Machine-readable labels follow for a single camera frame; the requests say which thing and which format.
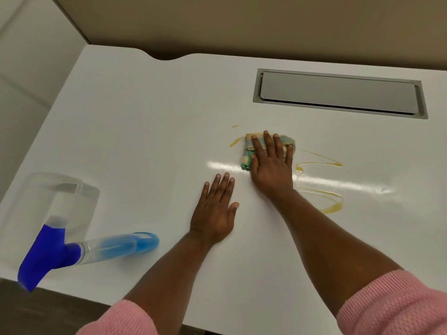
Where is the person's right hand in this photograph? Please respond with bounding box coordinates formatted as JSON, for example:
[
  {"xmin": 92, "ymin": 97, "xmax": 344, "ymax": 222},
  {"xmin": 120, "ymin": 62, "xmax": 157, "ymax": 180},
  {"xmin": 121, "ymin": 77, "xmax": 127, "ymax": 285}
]
[{"xmin": 250, "ymin": 131, "xmax": 294, "ymax": 201}]

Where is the person's left hand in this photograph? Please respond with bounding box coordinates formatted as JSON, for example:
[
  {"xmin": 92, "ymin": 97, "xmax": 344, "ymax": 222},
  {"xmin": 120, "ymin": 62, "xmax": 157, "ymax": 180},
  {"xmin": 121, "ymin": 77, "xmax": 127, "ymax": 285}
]
[{"xmin": 190, "ymin": 172, "xmax": 240, "ymax": 245}]

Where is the green and yellow cleaning cloth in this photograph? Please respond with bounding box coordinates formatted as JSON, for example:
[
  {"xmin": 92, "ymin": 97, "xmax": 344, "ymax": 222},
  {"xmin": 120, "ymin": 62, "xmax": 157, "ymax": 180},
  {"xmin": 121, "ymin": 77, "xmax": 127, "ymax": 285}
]
[{"xmin": 240, "ymin": 133, "xmax": 297, "ymax": 171}]

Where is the person's left forearm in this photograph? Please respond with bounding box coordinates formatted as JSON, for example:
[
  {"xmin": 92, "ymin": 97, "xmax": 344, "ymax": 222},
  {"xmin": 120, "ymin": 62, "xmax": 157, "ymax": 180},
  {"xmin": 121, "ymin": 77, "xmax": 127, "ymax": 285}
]
[{"xmin": 123, "ymin": 231, "xmax": 219, "ymax": 326}]

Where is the person's right forearm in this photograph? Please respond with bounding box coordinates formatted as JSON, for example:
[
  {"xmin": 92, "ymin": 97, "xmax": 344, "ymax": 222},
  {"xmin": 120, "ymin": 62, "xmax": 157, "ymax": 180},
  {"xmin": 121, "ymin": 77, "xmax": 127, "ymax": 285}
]
[{"xmin": 271, "ymin": 189, "xmax": 404, "ymax": 318}]

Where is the yellow liquid spill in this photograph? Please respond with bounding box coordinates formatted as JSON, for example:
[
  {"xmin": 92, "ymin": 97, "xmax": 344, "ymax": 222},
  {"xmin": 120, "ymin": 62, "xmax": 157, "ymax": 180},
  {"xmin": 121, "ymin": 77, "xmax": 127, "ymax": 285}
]
[{"xmin": 228, "ymin": 125, "xmax": 345, "ymax": 215}]

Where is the clear plastic container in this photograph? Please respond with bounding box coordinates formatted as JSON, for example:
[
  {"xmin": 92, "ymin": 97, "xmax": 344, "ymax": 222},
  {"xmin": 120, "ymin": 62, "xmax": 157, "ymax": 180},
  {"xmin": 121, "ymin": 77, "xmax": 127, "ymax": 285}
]
[{"xmin": 6, "ymin": 172, "xmax": 101, "ymax": 243}]

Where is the person's left pink sleeve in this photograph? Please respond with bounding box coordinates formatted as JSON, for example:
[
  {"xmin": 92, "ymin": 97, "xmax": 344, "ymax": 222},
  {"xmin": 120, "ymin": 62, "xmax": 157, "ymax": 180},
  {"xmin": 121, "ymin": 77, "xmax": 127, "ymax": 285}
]
[{"xmin": 76, "ymin": 299, "xmax": 160, "ymax": 335}]

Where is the person's pink sleeve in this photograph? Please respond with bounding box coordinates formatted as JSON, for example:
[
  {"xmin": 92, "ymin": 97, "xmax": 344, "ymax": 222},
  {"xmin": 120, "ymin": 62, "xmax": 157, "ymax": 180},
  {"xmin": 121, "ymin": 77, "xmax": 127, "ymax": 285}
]
[
  {"xmin": 335, "ymin": 269, "xmax": 447, "ymax": 335},
  {"xmin": 76, "ymin": 299, "xmax": 160, "ymax": 335}
]

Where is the blue spray bottle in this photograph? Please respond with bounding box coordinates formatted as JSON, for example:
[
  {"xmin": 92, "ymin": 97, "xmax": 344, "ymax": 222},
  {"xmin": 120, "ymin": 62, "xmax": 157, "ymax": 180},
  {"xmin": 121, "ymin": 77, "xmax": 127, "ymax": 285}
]
[{"xmin": 17, "ymin": 215, "xmax": 160, "ymax": 293}]

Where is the person's right pink sleeve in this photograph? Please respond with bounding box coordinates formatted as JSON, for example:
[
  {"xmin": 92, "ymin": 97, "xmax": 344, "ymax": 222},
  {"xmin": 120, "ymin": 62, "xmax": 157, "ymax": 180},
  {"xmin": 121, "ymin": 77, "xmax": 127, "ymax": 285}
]
[{"xmin": 335, "ymin": 269, "xmax": 447, "ymax": 335}]

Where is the grey desk cable hatch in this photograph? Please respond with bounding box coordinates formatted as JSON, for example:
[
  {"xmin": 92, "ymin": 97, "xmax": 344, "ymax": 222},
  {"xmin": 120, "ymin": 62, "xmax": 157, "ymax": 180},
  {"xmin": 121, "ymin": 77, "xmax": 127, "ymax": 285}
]
[{"xmin": 252, "ymin": 68, "xmax": 429, "ymax": 120}]

